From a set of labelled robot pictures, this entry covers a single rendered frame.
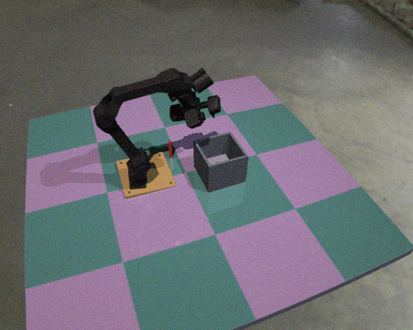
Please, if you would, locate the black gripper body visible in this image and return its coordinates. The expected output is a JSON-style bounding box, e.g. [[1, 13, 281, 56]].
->
[[169, 95, 221, 122]]

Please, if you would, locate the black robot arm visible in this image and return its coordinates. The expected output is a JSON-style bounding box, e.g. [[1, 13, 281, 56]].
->
[[93, 67, 213, 190]]

